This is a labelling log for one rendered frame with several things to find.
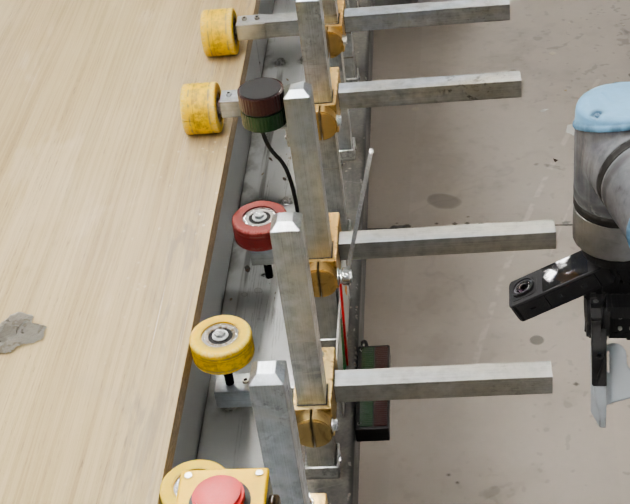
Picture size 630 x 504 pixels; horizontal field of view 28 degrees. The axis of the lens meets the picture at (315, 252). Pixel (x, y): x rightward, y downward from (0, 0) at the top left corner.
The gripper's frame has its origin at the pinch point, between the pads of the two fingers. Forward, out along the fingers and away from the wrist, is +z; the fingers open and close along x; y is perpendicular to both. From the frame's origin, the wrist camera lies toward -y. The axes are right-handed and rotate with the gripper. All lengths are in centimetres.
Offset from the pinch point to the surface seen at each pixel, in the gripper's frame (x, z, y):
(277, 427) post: -18.4, -11.2, -31.8
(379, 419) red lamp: 16.9, 23.6, -27.0
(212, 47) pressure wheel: 82, 0, -59
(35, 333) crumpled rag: 12, 3, -70
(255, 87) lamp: 33, -20, -41
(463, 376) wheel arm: 12.8, 11.5, -15.0
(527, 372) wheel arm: 13.5, 11.5, -6.9
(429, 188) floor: 171, 94, -31
